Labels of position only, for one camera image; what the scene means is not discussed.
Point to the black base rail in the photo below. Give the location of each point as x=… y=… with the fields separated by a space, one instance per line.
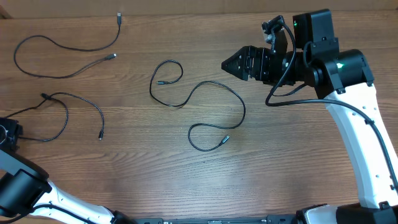
x=214 y=220

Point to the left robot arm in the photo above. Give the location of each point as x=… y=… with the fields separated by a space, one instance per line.
x=26 y=189

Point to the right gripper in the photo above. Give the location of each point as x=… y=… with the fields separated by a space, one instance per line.
x=259 y=58

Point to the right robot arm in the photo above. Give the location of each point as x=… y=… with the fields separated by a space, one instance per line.
x=309 y=53

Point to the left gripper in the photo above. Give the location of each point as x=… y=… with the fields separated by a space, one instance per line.
x=13 y=127

